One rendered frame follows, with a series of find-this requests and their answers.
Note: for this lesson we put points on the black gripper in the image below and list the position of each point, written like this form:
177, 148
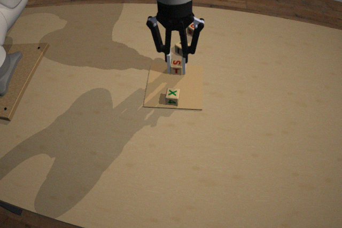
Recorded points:
174, 12

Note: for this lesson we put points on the tan square mat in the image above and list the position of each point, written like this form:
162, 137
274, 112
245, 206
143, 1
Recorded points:
190, 85

